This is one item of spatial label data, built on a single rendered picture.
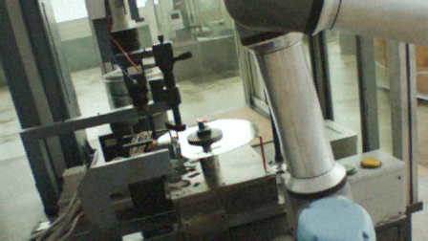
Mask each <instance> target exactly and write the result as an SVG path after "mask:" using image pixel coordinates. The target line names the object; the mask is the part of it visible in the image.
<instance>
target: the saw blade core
mask: <svg viewBox="0 0 428 241"><path fill-rule="evenodd" d="M208 124H209V127H211V128H219V129H221V130H223V135H222V136H221V137H220V138H219V139H217V140H216V141H212V142H207V143H189V142H188V141H187V140H186V136H187V135H189V134H190V133H192V132H195V131H196V130H198V126H197V127H192V128H189V129H188V128H187V127H186V131H183V132H181V133H180V132H178V134H179V138H180V139H179V140H178V141H177V142H173V141H172V142H171V141H170V137H169V133H167V134H166V135H163V136H161V138H159V139H158V140H157V141H158V145H157V146H152V148H153V149H152V151H153V152H157V151H160V150H163V149H168V150H169V157H170V160H182V159H184V160H192V159H198V156H199V158H207V157H211V156H213V154H214V155H220V154H223V153H225V152H228V151H231V150H234V149H237V148H239V147H240V146H244V145H245V144H246V143H249V142H251V141H252V140H254V138H256V136H257V135H258V133H259V128H258V127H257V125H256V124H254V123H252V122H250V121H245V120H217V121H213V122H210V123H208ZM232 146H234V147H237V148H232ZM227 149H228V150H227Z"/></svg>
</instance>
